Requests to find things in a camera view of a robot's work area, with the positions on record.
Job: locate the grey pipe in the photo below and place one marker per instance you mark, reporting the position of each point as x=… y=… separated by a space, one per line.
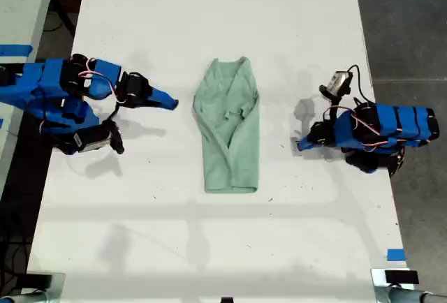
x=406 y=295
x=24 y=297

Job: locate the black camera box silver face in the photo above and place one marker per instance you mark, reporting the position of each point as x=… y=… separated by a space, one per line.
x=337 y=83

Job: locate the pale green T-shirt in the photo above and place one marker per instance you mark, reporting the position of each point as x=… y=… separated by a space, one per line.
x=232 y=135

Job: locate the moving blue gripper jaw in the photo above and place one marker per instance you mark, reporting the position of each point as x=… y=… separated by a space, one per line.
x=307 y=146
x=160 y=105

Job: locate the white side table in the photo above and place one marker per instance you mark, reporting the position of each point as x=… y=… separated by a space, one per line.
x=17 y=9

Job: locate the small blue tape patch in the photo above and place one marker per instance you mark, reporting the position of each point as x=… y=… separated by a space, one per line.
x=396 y=255

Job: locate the grey metal bracket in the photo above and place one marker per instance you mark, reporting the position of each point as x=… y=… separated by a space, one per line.
x=378 y=276

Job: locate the black camera stalk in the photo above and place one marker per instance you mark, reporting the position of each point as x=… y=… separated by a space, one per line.
x=331 y=109
x=118 y=139

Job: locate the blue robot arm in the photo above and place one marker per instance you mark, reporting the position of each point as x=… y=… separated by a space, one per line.
x=401 y=125
x=49 y=79

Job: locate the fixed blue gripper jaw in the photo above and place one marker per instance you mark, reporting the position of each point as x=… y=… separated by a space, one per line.
x=309 y=139
x=164 y=97

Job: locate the black camera box white label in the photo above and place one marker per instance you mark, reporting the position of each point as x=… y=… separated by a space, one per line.
x=89 y=140

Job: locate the long blue tape strip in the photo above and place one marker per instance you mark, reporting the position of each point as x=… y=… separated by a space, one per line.
x=15 y=50

